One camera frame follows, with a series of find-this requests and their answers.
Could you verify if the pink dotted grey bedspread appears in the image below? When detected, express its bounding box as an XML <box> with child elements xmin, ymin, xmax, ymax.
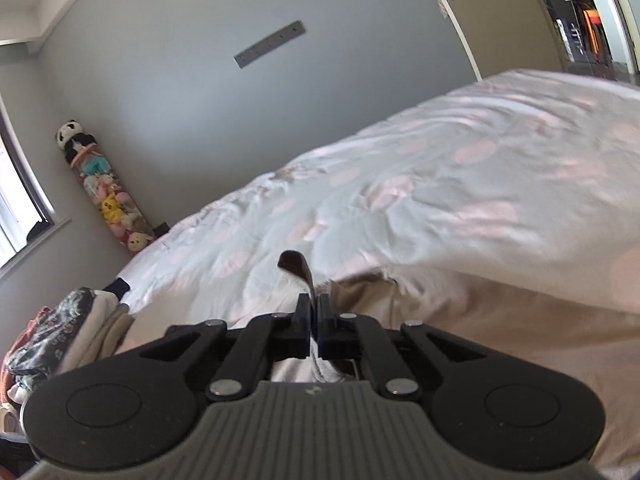
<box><xmin>122</xmin><ymin>70</ymin><xmax>639</xmax><ymax>349</ymax></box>

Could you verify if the plush toy column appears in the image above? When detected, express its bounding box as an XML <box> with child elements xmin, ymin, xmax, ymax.
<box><xmin>55</xmin><ymin>120</ymin><xmax>156</xmax><ymax>254</ymax></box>

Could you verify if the tan folded garment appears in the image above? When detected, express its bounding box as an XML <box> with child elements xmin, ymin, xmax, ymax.
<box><xmin>91</xmin><ymin>304</ymin><xmax>134</xmax><ymax>361</ymax></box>

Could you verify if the window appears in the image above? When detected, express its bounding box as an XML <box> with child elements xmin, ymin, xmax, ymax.
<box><xmin>1</xmin><ymin>101</ymin><xmax>70</xmax><ymax>280</ymax></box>

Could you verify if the black wall socket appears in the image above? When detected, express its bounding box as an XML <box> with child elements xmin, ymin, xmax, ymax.
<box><xmin>153</xmin><ymin>222</ymin><xmax>170</xmax><ymax>238</ymax></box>

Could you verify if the floral dark folded garment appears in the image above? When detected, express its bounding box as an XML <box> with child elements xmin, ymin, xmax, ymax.
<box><xmin>6</xmin><ymin>287</ymin><xmax>93</xmax><ymax>392</ymax></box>

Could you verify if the grey wall plate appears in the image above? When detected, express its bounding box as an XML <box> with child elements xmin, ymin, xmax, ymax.
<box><xmin>234</xmin><ymin>21</ymin><xmax>306</xmax><ymax>68</ymax></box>

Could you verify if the beige t-shirt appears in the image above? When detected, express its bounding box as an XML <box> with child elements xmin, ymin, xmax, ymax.
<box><xmin>296</xmin><ymin>249</ymin><xmax>639</xmax><ymax>479</ymax></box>

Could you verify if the rust orange folded garment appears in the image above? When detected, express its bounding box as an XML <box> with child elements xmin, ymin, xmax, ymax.
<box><xmin>0</xmin><ymin>303</ymin><xmax>54</xmax><ymax>401</ymax></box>

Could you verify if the cream door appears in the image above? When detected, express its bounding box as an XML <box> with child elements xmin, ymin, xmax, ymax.
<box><xmin>439</xmin><ymin>0</ymin><xmax>566</xmax><ymax>79</ymax></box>

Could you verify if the white folded sweater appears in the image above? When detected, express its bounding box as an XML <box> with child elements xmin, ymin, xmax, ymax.
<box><xmin>56</xmin><ymin>290</ymin><xmax>119</xmax><ymax>374</ymax></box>

